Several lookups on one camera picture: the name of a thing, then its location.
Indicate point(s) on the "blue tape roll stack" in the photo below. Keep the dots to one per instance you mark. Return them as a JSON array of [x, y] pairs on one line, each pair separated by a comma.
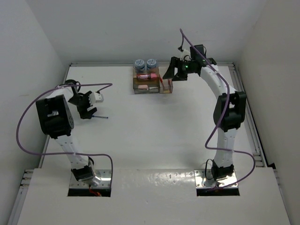
[[139, 66]]

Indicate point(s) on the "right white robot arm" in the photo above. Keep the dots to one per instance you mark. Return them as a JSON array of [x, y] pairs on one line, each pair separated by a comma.
[[229, 112]]

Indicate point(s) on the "metal base plate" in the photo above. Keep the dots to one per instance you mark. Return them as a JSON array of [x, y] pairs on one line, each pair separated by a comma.
[[204, 179], [101, 181]]

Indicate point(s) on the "transparent tiered desk organizer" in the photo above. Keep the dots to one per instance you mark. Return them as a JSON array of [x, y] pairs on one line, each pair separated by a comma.
[[150, 83]]

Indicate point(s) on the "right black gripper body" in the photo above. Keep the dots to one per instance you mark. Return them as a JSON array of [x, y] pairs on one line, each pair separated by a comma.
[[184, 68]]

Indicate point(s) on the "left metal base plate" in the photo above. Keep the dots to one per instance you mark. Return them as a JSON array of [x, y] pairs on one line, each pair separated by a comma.
[[101, 181]]

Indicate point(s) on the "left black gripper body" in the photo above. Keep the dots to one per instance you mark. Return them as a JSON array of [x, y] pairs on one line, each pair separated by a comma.
[[83, 103]]

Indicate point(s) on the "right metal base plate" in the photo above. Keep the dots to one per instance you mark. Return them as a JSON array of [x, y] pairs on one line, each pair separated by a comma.
[[204, 179]]

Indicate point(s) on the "pink cap glue stick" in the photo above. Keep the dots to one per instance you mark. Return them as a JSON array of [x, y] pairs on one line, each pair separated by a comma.
[[145, 77]]

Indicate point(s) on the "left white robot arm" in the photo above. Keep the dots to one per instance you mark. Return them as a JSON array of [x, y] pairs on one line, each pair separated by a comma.
[[56, 121]]

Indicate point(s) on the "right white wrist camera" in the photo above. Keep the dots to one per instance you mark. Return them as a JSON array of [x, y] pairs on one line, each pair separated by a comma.
[[184, 54]]

